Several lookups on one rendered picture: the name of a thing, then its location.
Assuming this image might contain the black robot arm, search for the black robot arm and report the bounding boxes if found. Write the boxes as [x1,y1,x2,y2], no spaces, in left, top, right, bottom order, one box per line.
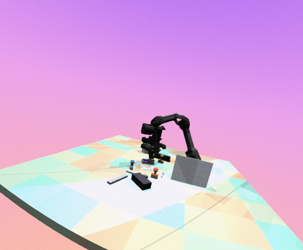
[141,113,201,160]

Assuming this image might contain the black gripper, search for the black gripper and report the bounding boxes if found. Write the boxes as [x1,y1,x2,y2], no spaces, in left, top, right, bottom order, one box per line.
[141,135,166,159]

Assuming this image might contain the red-knobbed rubber stamp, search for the red-knobbed rubber stamp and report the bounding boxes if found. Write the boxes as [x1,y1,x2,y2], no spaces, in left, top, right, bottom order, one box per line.
[151,167,159,179]

